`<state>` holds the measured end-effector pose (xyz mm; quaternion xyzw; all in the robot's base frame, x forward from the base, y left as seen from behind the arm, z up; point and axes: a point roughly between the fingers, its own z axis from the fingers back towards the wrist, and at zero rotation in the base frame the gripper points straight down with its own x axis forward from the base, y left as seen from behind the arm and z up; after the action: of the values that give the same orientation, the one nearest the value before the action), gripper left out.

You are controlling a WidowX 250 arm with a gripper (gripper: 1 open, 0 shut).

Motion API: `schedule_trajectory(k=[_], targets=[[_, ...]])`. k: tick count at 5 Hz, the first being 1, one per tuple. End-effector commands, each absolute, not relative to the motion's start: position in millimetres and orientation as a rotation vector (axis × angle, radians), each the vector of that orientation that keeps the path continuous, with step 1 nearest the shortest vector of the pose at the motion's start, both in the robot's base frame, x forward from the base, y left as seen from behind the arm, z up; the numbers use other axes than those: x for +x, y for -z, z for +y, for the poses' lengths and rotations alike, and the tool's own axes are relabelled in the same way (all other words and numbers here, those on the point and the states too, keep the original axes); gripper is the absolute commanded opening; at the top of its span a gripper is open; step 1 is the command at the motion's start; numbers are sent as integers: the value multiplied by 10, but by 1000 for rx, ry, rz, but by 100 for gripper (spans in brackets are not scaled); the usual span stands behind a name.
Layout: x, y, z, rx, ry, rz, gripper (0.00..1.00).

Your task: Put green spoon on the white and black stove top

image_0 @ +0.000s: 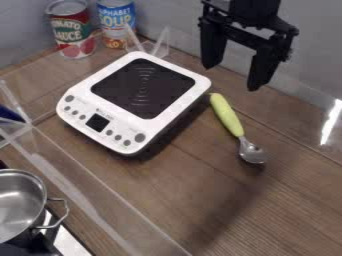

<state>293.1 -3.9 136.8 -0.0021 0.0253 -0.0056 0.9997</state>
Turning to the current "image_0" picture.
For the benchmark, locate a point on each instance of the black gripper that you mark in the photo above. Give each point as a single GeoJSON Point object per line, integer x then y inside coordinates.
{"type": "Point", "coordinates": [249, 13]}

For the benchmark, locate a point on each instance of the green handled metal spoon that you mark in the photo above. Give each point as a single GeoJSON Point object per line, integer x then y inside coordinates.
{"type": "Point", "coordinates": [249, 152]}

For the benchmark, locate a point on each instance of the white and black stove top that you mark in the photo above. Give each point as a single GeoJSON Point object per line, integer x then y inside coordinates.
{"type": "Point", "coordinates": [128, 102]}

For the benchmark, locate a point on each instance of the alphabet soup can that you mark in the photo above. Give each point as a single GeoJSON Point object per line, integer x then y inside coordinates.
{"type": "Point", "coordinates": [116, 15]}

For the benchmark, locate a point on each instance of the clear acrylic barrier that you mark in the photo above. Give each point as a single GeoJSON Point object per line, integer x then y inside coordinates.
{"type": "Point", "coordinates": [185, 198]}

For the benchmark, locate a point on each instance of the tomato sauce can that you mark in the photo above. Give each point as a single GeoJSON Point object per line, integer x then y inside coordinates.
{"type": "Point", "coordinates": [70, 27]}

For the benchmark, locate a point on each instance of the blue object at left edge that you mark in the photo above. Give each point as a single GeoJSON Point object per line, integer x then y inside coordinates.
{"type": "Point", "coordinates": [8, 114]}

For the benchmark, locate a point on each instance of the stainless steel pot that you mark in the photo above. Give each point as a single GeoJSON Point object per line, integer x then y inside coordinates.
{"type": "Point", "coordinates": [22, 205]}

